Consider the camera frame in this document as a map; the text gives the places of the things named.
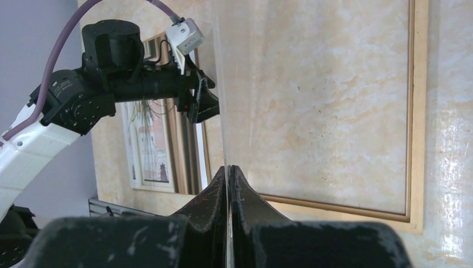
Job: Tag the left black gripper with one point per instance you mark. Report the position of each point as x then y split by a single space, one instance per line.
201 105

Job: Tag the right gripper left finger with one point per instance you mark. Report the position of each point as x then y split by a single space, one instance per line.
186 238

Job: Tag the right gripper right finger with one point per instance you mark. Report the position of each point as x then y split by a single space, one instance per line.
264 237

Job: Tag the printed photo sheet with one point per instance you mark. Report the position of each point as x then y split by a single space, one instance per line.
165 153

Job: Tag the clear acrylic sheet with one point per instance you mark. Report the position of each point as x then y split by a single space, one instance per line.
314 97

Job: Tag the wooden picture frame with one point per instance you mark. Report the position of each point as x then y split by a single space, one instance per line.
412 219

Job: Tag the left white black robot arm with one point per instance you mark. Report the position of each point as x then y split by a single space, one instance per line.
113 70

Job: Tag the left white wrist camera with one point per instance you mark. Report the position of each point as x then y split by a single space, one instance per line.
183 37

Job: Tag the aluminium front rail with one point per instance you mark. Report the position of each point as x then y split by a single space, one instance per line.
98 208

